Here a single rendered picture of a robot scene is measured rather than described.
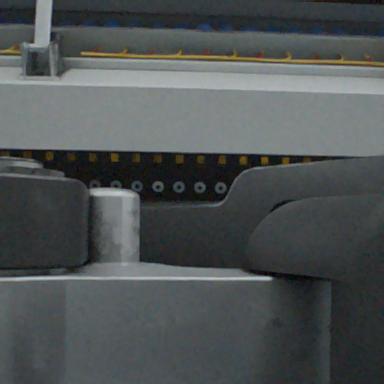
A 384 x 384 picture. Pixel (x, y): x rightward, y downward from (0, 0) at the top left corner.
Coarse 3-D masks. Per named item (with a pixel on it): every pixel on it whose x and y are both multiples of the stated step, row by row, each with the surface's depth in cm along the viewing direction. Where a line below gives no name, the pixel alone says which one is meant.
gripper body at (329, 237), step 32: (288, 224) 4; (320, 224) 4; (352, 224) 4; (256, 256) 5; (288, 256) 4; (320, 256) 4; (352, 256) 4; (352, 288) 3; (352, 320) 3; (352, 352) 3
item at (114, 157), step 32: (64, 160) 53; (96, 160) 53; (128, 160) 53; (160, 160) 53; (192, 160) 54; (224, 160) 54; (256, 160) 54; (288, 160) 54; (320, 160) 54; (160, 192) 55; (192, 192) 55; (224, 192) 55
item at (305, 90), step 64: (0, 0) 51; (64, 0) 51; (128, 0) 51; (192, 0) 52; (256, 0) 52; (320, 0) 53; (0, 64) 40; (64, 64) 40; (128, 64) 40; (192, 64) 40; (256, 64) 41; (320, 64) 43; (0, 128) 37; (64, 128) 37; (128, 128) 37; (192, 128) 37; (256, 128) 38; (320, 128) 38
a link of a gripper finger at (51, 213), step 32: (0, 160) 4; (32, 160) 4; (0, 192) 4; (32, 192) 4; (64, 192) 4; (0, 224) 4; (32, 224) 4; (64, 224) 4; (0, 256) 4; (32, 256) 4; (64, 256) 4
